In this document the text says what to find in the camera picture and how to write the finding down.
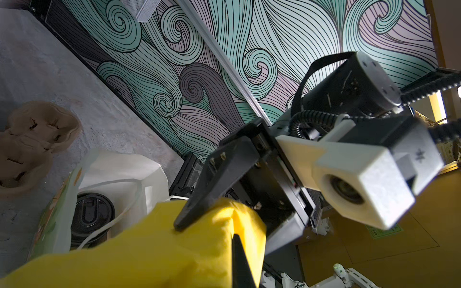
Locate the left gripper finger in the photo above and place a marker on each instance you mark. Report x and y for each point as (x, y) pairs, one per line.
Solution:
(241, 273)

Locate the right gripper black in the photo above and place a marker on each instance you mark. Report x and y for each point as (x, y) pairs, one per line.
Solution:
(264, 179)

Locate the white paper gift bag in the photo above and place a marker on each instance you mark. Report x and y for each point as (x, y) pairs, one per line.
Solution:
(106, 193)

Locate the single yellow napkin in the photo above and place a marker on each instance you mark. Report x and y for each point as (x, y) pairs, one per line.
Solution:
(152, 254)

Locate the black cup lid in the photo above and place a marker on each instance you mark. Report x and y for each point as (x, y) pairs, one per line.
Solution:
(92, 212)

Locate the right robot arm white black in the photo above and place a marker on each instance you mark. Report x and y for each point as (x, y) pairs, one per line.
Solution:
(358, 90)

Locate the brown pulp cup carrier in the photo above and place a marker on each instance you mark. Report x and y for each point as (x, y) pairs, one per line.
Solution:
(35, 131)

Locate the clear acrylic wall holder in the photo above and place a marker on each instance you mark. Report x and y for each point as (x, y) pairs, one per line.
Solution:
(141, 10)

